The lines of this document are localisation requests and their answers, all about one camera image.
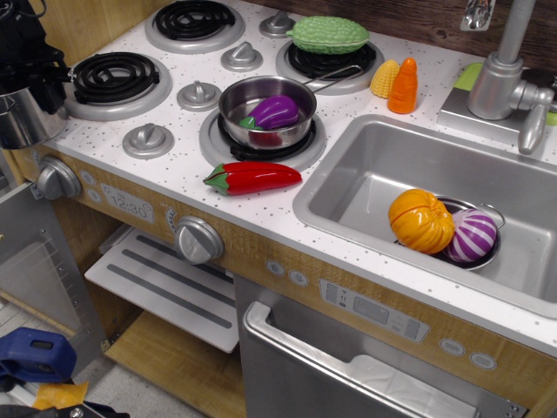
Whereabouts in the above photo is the grey toy sink basin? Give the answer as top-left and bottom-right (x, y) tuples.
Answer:
(293, 115), (556, 318)

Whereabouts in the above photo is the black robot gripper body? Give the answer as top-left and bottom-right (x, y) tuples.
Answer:
(1, 1), (72, 114)

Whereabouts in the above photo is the silver stovetop knob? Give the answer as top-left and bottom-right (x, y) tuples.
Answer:
(220, 42), (264, 72)
(177, 80), (222, 112)
(258, 10), (295, 38)
(122, 123), (174, 159)

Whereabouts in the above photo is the tall steel pot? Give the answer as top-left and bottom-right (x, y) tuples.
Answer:
(1, 88), (68, 150)

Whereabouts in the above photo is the back right black burner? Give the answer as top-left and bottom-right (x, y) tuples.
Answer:
(275, 42), (385, 96)

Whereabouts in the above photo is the orange toy carrot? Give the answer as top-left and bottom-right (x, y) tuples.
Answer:
(387, 57), (418, 114)

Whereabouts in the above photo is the green sponge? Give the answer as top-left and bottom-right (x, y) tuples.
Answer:
(453, 63), (556, 126)

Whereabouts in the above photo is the white oven shelf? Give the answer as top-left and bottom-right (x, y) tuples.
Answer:
(85, 228), (238, 354)

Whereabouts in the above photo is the silver stovetop knob lower middle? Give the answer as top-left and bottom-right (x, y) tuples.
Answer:
(177, 80), (222, 112)

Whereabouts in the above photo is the silver oven dial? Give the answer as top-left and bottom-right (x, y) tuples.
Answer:
(37, 155), (82, 200)
(174, 216), (225, 265)

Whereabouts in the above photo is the orange toy pumpkin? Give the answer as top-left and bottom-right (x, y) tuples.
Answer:
(388, 189), (455, 254)

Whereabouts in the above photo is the black burner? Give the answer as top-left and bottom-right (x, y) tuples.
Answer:
(64, 52), (172, 122)
(144, 1), (245, 55)
(199, 111), (327, 171)
(275, 42), (385, 96)

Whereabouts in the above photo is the open grey oven door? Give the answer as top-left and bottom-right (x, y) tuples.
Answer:
(1, 184), (105, 375)

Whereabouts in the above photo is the silver stovetop knob upper middle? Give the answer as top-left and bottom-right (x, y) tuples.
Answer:
(220, 42), (264, 72)

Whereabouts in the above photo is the silver stovetop knob back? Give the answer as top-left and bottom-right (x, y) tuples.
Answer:
(258, 10), (295, 38)

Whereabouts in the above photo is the silver stovetop knob front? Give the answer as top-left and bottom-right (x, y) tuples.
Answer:
(122, 123), (174, 159)

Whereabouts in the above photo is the right silver oven dial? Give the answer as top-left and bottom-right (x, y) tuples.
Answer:
(174, 216), (225, 265)

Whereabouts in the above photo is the steel saucepan with handle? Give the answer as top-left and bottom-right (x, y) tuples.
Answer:
(218, 64), (363, 151)

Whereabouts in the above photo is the purple toy eggplant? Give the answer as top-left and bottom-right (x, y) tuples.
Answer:
(238, 95), (299, 131)

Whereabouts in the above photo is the purple white toy onion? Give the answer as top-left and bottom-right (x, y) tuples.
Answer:
(443, 208), (498, 263)

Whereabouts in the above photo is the yellow toy corn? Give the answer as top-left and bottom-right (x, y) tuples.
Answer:
(370, 59), (400, 98)

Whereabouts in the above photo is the silver toy faucet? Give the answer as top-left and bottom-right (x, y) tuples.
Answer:
(438, 1), (555, 155)

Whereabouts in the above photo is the left silver oven dial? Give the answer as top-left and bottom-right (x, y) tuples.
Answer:
(37, 155), (82, 200)

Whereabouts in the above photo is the green toy bitter gourd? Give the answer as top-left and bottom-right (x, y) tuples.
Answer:
(286, 16), (370, 55)

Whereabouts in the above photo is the back left black burner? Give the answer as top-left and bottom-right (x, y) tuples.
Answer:
(144, 1), (245, 55)

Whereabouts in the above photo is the red toy chili pepper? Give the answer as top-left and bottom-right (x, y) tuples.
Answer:
(203, 162), (302, 196)

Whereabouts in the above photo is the front left black burner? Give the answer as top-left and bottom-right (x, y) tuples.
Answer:
(64, 52), (172, 122)

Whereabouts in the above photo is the blue clamp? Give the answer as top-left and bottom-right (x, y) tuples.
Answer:
(1, 327), (77, 392)

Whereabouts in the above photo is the small steel bowl in sink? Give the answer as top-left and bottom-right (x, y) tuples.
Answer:
(393, 196), (507, 272)

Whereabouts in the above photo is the yellow cloth piece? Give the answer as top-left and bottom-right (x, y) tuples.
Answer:
(32, 381), (89, 410)

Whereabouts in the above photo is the silver dishwasher door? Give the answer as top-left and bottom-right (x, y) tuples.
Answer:
(234, 277), (528, 417)

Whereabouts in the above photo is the front right black burner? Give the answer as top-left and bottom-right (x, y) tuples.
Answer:
(199, 111), (327, 171)

